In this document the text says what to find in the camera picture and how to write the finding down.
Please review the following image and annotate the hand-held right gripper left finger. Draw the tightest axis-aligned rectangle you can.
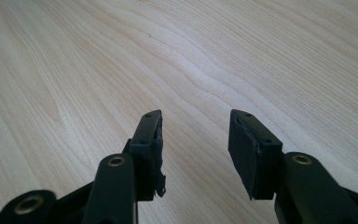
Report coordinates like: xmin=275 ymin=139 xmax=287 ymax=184
xmin=122 ymin=109 xmax=168 ymax=202

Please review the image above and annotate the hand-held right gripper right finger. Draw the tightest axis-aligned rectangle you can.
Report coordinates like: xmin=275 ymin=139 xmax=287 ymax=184
xmin=227 ymin=108 xmax=284 ymax=202

